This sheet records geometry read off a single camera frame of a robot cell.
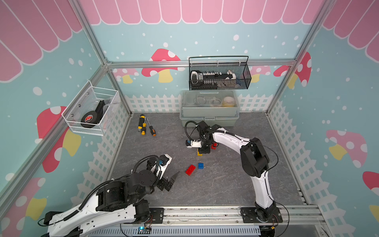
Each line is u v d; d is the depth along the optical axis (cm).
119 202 45
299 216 76
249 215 74
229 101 102
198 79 88
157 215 75
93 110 72
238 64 89
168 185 57
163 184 56
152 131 106
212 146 102
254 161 54
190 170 88
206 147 85
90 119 70
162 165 52
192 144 85
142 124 112
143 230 73
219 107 97
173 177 57
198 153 94
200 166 90
